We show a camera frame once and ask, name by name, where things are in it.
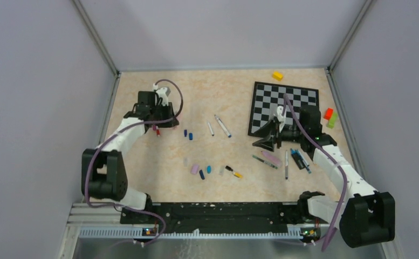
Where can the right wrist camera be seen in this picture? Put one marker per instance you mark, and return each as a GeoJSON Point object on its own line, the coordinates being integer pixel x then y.
{"type": "Point", "coordinates": [279, 115]}

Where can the green curved block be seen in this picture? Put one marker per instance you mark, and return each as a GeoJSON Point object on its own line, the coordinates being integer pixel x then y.
{"type": "Point", "coordinates": [332, 120]}

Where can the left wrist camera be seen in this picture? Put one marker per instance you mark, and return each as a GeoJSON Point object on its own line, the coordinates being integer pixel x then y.
{"type": "Point", "coordinates": [162, 95]}

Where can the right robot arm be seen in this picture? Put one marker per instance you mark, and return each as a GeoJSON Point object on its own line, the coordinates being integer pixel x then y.
{"type": "Point", "coordinates": [362, 214]}

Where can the white marker dark blue cap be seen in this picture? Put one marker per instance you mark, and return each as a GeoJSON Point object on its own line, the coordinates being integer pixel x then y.
{"type": "Point", "coordinates": [286, 165]}

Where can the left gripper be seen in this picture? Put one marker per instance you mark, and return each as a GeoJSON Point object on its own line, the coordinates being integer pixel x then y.
{"type": "Point", "coordinates": [169, 109]}

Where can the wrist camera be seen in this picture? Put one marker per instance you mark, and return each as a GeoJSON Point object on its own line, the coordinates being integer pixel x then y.
{"type": "Point", "coordinates": [162, 95]}
{"type": "Point", "coordinates": [279, 115]}

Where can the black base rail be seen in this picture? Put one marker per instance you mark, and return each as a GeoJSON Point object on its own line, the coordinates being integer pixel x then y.
{"type": "Point", "coordinates": [222, 217]}

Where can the yellow marker cap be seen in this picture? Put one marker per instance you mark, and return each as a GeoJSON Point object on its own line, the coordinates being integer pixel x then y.
{"type": "Point", "coordinates": [238, 175]}

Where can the yellow block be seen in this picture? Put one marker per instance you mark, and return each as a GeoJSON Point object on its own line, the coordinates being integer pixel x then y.
{"type": "Point", "coordinates": [277, 76]}

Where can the red block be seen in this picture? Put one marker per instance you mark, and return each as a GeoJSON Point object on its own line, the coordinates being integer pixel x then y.
{"type": "Point", "coordinates": [328, 113]}

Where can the pink highlighter pen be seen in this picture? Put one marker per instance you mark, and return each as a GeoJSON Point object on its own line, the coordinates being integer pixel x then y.
{"type": "Point", "coordinates": [274, 159]}

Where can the black marker blue cap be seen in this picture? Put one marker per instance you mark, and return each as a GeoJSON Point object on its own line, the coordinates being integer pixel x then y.
{"type": "Point", "coordinates": [295, 156]}

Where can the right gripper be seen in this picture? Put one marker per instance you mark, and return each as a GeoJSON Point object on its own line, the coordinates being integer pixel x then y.
{"type": "Point", "coordinates": [268, 141]}

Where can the pink highlighter cap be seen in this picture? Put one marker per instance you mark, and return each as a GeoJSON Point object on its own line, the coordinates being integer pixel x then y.
{"type": "Point", "coordinates": [195, 169]}

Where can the black white chessboard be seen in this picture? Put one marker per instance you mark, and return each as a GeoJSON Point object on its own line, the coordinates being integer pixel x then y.
{"type": "Point", "coordinates": [267, 97]}

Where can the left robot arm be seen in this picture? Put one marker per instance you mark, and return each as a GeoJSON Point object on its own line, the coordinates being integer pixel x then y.
{"type": "Point", "coordinates": [103, 171]}

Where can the green gel pen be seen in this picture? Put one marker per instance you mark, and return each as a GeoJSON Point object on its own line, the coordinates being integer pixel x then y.
{"type": "Point", "coordinates": [265, 162]}

